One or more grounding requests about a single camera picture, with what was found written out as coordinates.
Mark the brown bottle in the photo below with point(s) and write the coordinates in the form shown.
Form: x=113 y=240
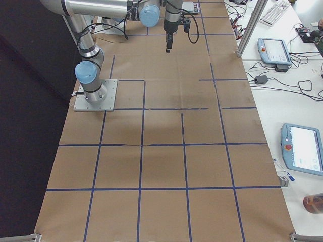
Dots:
x=313 y=203

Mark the white digital kitchen scale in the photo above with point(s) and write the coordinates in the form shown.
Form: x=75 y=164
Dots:
x=191 y=7

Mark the teach pendant tablet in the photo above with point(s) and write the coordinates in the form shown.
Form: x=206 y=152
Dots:
x=273 y=51
x=302 y=148

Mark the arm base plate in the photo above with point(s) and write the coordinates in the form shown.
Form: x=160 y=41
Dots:
x=101 y=100

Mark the aluminium frame post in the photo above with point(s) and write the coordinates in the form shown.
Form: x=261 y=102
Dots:
x=255 y=16

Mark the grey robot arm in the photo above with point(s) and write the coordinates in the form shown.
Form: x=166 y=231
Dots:
x=87 y=72
x=174 y=16

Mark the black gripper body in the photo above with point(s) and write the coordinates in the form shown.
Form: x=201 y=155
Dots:
x=169 y=28

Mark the white keyboard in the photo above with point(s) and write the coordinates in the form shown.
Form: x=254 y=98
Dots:
x=274 y=13

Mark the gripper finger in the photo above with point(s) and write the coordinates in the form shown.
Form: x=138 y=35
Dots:
x=167 y=43
x=170 y=42

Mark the black power adapter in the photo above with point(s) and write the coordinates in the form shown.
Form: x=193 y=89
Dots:
x=261 y=79

